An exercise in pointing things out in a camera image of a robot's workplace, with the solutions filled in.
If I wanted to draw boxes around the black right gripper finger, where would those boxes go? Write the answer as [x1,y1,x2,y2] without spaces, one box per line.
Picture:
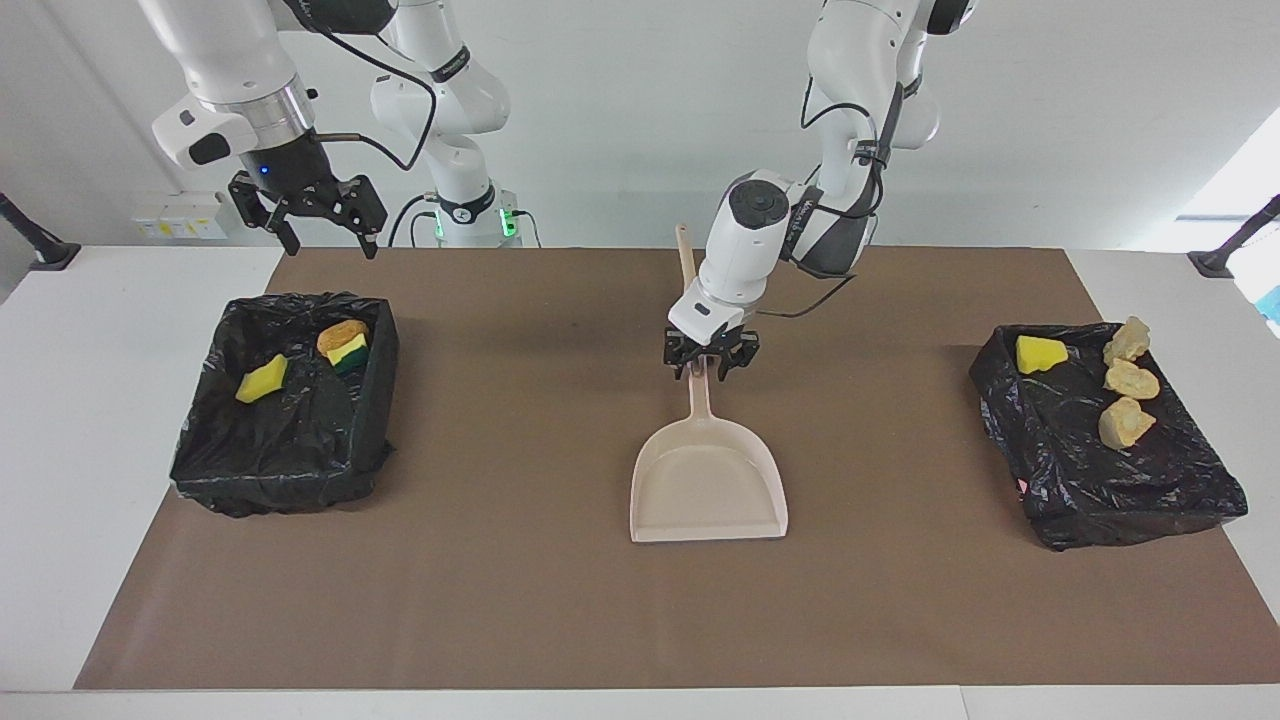
[335,174,390,262]
[227,172,303,258]

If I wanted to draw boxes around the beige plastic dustpan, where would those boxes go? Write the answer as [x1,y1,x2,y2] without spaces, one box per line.
[629,358,790,545]

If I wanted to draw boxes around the yellow notched sponge piece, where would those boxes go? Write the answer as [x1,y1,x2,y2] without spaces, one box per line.
[235,353,290,405]

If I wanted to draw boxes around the green topped yellow sponge piece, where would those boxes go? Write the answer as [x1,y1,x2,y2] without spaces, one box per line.
[1014,335,1070,376]

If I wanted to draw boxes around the beige foam chunk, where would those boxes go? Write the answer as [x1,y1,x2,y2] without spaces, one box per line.
[1103,359,1162,402]
[1102,316,1152,367]
[1097,396,1157,450]

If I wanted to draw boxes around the black bag lined bin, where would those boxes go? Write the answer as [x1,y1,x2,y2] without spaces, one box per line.
[168,291,401,519]

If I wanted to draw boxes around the black lined bin pink spot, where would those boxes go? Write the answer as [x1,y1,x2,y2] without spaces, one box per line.
[968,320,1249,552]

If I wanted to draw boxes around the brown table mat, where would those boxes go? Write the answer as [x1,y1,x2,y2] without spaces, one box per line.
[75,247,1280,691]

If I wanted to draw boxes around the black right base cable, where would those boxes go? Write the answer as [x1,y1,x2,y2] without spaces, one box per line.
[388,194,442,248]

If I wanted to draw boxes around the white wall box yellow labels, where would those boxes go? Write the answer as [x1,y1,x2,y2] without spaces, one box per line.
[133,191,233,241]

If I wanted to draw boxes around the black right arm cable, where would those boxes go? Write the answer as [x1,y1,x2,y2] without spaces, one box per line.
[283,0,443,173]

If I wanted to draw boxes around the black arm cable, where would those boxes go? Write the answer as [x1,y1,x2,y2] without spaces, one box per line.
[283,0,443,173]
[755,40,926,321]

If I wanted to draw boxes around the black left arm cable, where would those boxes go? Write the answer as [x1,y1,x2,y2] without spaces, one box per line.
[755,40,926,321]

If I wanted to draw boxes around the black camera stand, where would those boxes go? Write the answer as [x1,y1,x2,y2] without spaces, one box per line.
[1188,195,1280,280]
[0,192,82,272]

